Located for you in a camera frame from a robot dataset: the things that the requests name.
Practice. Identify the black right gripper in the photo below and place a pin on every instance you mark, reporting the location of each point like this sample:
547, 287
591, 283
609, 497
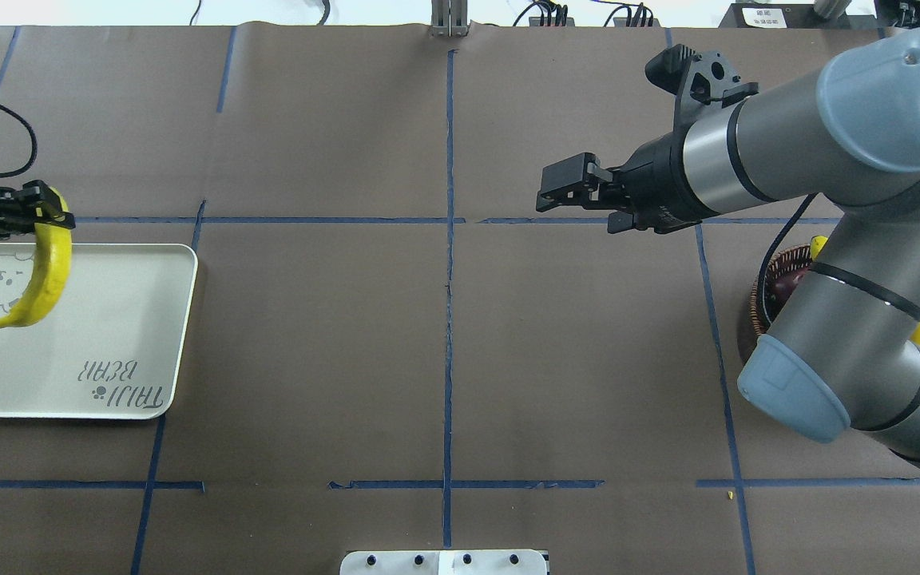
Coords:
657, 184

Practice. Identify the yellow banana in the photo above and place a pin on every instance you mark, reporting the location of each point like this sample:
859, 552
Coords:
52, 261
815, 246

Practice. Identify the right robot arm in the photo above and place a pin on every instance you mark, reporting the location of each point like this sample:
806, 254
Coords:
839, 354

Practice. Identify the brown wicker basket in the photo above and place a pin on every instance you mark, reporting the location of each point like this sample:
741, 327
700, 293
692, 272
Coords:
767, 299

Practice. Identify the cream rectangular tray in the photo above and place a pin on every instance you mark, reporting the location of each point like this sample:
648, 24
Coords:
111, 348

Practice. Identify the dark red plum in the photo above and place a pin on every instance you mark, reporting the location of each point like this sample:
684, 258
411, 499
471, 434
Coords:
782, 287

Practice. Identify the black box with label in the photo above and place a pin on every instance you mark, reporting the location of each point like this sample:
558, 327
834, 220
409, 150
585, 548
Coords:
771, 16

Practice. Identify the metal cup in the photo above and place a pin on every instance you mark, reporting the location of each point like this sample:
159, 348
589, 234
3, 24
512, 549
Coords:
829, 10

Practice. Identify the white pillar with base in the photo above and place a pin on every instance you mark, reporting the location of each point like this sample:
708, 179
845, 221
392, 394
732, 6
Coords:
446, 561

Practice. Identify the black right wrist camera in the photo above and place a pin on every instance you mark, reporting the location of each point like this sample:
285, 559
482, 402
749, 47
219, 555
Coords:
702, 82

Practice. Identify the aluminium frame post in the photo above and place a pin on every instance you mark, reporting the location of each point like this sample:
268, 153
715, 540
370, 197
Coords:
449, 18

